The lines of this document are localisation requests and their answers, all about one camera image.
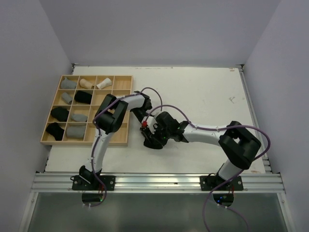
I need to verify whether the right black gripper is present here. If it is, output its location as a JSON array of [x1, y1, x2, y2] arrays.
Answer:
[[148, 123, 171, 146]]

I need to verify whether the white underwear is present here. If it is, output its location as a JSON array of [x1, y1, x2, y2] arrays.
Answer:
[[96, 78, 112, 89]]

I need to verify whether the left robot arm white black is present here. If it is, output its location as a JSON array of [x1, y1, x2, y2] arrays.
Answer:
[[71, 91, 152, 191]]

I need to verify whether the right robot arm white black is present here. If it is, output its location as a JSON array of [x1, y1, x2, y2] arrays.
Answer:
[[140, 112, 261, 190]]

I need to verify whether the beige rolled underwear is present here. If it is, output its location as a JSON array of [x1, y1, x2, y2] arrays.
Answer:
[[79, 78, 94, 89]]

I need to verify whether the black rolled underwear second row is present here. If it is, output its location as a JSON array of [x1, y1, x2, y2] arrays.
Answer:
[[74, 90, 92, 104]]

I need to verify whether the grey rolled underwear second row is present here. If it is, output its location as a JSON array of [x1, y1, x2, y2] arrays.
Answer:
[[61, 92, 73, 104]]

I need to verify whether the black rolled underwear third row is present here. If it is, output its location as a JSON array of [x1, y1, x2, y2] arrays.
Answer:
[[50, 107, 69, 122]]

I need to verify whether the grey rolled underwear top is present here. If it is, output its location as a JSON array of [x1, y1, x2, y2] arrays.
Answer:
[[60, 77, 77, 89]]

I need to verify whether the black rolled underwear bottom row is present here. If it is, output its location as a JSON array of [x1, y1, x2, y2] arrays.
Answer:
[[45, 122, 64, 141]]

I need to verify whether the wooden compartment tray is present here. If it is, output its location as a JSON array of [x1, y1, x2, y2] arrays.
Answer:
[[41, 75, 133, 145]]

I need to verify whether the right wrist camera red tip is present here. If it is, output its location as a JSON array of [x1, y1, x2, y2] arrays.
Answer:
[[141, 116, 157, 134]]

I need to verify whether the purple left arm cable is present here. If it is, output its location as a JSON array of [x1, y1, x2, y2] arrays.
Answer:
[[82, 87, 163, 207]]

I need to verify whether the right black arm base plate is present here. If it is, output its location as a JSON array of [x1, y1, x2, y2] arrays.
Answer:
[[199, 173, 244, 191]]

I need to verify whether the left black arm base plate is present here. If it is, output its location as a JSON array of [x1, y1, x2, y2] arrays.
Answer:
[[70, 175, 115, 191]]

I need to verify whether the aluminium mounting rail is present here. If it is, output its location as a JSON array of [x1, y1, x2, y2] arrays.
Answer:
[[30, 172, 285, 193]]

